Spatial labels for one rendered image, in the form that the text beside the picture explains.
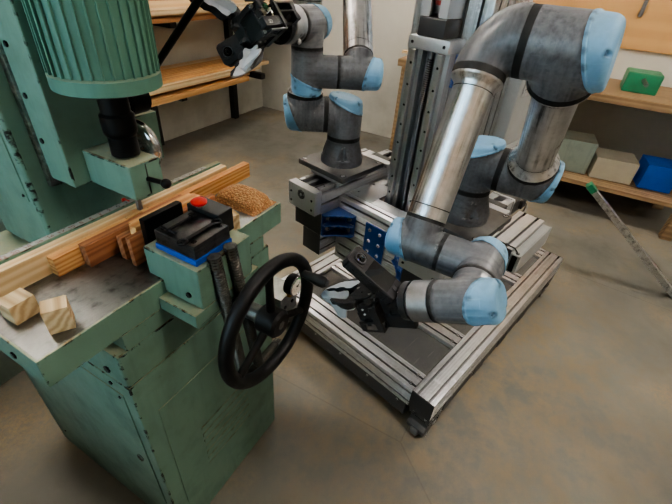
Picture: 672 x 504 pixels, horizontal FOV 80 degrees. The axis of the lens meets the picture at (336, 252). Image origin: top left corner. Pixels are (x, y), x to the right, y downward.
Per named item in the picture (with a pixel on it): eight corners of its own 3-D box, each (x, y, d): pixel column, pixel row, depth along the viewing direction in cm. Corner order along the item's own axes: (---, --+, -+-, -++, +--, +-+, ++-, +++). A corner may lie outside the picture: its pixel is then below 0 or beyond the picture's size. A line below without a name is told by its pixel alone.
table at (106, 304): (87, 420, 58) (74, 395, 54) (-26, 333, 69) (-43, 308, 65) (312, 233, 102) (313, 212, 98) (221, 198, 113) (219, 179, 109)
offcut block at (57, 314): (76, 327, 64) (67, 306, 61) (50, 335, 62) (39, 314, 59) (74, 314, 66) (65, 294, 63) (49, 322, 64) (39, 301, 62)
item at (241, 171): (60, 277, 73) (52, 259, 71) (53, 273, 74) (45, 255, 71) (250, 176, 112) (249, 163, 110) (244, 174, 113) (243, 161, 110)
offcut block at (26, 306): (42, 311, 66) (33, 294, 64) (17, 326, 63) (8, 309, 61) (28, 303, 67) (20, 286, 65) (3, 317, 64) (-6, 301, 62)
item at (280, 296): (281, 321, 117) (281, 301, 112) (248, 305, 122) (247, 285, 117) (298, 304, 123) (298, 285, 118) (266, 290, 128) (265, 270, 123)
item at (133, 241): (136, 266, 77) (129, 239, 73) (132, 264, 77) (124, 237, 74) (218, 218, 93) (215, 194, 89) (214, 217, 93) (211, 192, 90)
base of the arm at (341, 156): (340, 149, 155) (342, 123, 149) (370, 162, 147) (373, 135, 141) (312, 158, 145) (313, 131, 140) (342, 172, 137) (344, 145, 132)
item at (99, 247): (91, 267, 76) (84, 247, 73) (85, 263, 77) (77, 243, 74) (189, 214, 94) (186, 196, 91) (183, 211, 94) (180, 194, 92)
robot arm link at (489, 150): (456, 171, 121) (467, 126, 113) (501, 183, 115) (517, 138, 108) (443, 185, 112) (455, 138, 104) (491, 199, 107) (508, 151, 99)
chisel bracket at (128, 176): (138, 208, 78) (128, 168, 73) (92, 188, 83) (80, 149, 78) (168, 194, 83) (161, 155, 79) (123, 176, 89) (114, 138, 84)
